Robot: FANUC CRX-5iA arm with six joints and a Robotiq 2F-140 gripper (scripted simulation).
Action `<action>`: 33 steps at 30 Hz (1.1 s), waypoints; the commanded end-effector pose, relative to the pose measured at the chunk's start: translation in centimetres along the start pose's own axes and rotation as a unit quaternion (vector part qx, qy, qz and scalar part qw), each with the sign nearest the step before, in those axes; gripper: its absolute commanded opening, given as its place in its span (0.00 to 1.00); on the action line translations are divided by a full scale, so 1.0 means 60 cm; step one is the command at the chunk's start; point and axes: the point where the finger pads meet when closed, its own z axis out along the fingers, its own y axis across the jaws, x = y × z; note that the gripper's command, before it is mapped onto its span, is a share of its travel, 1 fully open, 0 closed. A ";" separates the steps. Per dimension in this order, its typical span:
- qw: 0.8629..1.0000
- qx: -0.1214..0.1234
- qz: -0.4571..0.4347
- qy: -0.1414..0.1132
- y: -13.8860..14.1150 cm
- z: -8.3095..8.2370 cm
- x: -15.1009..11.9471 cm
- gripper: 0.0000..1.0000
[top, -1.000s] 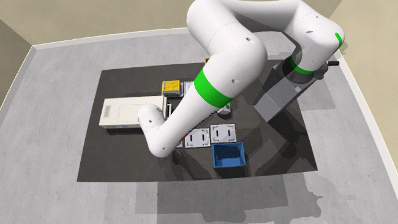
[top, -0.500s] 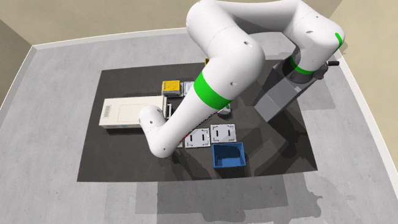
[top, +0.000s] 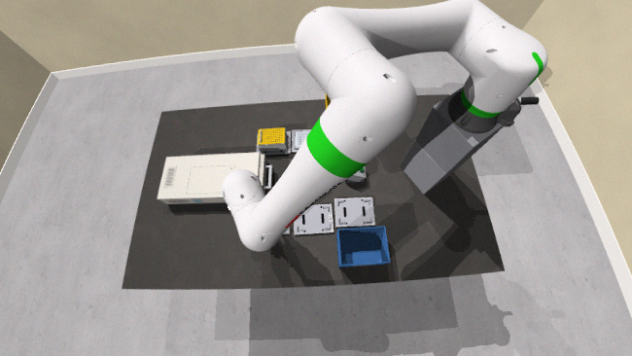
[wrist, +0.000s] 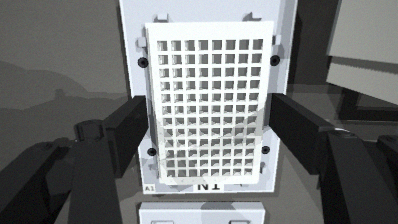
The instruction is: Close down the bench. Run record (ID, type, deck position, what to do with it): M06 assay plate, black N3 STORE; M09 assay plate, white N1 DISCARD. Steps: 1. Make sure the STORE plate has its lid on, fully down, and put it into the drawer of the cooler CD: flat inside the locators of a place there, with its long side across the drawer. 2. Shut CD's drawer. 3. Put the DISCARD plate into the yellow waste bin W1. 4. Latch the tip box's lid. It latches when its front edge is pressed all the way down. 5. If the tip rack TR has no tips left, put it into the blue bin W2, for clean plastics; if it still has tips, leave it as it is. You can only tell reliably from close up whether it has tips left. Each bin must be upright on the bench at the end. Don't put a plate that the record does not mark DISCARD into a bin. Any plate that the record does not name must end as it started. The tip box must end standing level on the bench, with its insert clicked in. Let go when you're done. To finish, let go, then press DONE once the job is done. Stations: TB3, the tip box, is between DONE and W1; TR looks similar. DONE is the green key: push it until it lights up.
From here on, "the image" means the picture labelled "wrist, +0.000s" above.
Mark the white assay plate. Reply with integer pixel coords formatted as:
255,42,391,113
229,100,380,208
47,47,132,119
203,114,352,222
145,21,274,185

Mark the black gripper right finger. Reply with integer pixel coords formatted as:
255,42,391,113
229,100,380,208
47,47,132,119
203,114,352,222
269,93,398,224

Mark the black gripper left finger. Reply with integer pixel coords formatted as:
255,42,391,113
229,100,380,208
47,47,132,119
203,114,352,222
0,95,149,224

